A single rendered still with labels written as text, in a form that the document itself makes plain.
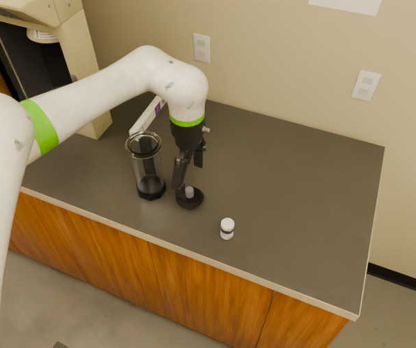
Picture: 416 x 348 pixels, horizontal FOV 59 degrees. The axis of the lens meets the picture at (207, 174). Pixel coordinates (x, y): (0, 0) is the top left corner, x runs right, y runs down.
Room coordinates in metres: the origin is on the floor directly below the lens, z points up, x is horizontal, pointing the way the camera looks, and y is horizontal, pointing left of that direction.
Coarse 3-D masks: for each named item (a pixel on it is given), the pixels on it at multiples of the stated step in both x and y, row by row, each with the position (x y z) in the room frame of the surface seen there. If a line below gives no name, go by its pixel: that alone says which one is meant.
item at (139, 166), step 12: (144, 132) 0.84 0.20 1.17; (132, 144) 0.81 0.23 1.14; (144, 144) 0.84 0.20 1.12; (156, 144) 0.82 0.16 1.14; (144, 156) 0.74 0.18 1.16; (156, 156) 0.77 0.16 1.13; (144, 168) 0.75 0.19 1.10; (156, 168) 0.76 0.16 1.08; (144, 180) 0.75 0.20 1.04; (156, 180) 0.76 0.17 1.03; (144, 192) 0.75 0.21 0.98; (156, 192) 0.76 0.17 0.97
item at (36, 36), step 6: (30, 30) 1.13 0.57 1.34; (36, 30) 1.12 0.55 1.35; (30, 36) 1.12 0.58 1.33; (36, 36) 1.11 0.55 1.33; (42, 36) 1.11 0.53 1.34; (48, 36) 1.11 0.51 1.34; (54, 36) 1.11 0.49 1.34; (42, 42) 1.10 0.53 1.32; (48, 42) 1.10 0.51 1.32; (54, 42) 1.10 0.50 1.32
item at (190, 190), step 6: (186, 186) 0.78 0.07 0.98; (192, 186) 0.78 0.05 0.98; (186, 192) 0.73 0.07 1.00; (192, 192) 0.74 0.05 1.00; (198, 192) 0.76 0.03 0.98; (180, 198) 0.73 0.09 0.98; (186, 198) 0.73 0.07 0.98; (192, 198) 0.73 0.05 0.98; (198, 198) 0.73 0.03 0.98; (180, 204) 0.71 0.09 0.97; (186, 204) 0.71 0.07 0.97; (192, 204) 0.71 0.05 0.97; (198, 204) 0.71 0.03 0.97
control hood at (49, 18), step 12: (0, 0) 0.98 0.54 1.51; (12, 0) 0.98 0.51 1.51; (24, 0) 0.98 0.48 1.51; (36, 0) 0.98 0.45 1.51; (48, 0) 1.02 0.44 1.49; (12, 12) 0.99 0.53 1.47; (24, 12) 0.94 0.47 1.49; (36, 12) 0.97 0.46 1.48; (48, 12) 1.01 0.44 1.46; (48, 24) 1.00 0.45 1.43
